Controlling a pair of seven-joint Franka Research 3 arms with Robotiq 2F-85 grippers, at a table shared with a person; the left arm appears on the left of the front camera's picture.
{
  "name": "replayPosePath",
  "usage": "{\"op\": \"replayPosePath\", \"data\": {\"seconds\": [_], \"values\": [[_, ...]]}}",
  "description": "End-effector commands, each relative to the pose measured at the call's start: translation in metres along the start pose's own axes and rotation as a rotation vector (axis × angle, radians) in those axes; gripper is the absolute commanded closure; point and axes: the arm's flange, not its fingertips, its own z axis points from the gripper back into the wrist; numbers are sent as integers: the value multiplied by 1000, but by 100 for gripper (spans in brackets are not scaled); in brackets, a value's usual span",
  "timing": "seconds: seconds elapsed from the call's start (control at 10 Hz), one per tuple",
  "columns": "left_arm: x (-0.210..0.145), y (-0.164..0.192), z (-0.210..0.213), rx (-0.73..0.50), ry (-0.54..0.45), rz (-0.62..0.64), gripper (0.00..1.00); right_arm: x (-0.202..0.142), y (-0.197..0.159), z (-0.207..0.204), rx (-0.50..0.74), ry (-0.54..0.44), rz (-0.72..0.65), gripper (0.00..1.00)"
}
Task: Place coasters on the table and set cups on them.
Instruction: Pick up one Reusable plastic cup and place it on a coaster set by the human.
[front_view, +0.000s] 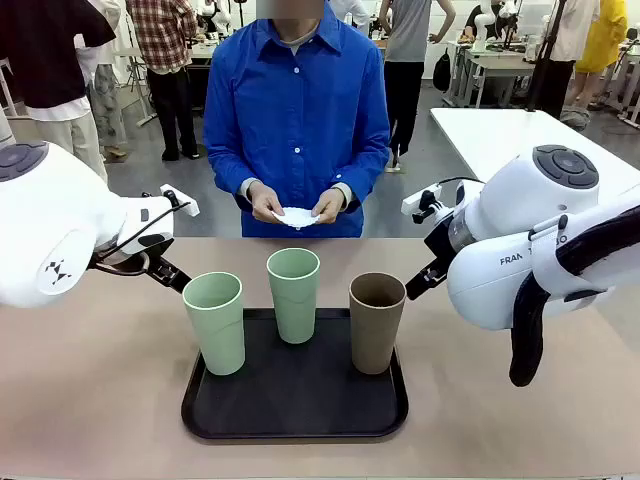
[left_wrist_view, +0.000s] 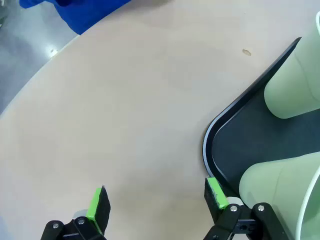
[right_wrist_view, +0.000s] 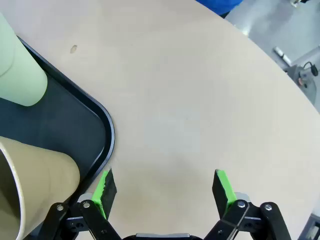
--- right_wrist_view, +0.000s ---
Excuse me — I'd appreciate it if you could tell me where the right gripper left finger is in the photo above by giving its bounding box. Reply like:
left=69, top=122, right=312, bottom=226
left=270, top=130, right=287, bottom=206
left=44, top=167, right=121, bottom=240

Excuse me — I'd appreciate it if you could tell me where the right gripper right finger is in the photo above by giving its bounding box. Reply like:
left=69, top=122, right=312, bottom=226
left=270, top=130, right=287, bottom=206
left=203, top=169, right=292, bottom=240

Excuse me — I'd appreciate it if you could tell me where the brown cup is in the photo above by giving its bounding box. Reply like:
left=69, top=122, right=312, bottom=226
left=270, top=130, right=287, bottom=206
left=0, top=136, right=81, bottom=240

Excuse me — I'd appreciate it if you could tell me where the light green cup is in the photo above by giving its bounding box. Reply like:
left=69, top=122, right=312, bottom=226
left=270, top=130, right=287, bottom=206
left=0, top=11, right=49, bottom=108

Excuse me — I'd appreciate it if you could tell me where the black plastic tray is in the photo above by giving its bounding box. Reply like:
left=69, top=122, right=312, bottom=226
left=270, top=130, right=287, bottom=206
left=0, top=34, right=116, bottom=238

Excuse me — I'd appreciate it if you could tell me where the white power strip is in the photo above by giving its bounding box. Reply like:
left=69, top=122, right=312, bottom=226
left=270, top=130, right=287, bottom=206
left=272, top=46, right=293, bottom=66

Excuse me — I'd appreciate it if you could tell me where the person in blue shirt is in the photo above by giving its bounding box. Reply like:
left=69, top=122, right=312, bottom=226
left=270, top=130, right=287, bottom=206
left=194, top=0, right=245, bottom=16

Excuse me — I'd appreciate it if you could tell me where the black floor device with cable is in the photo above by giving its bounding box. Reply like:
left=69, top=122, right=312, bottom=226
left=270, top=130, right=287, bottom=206
left=287, top=61, right=320, bottom=96

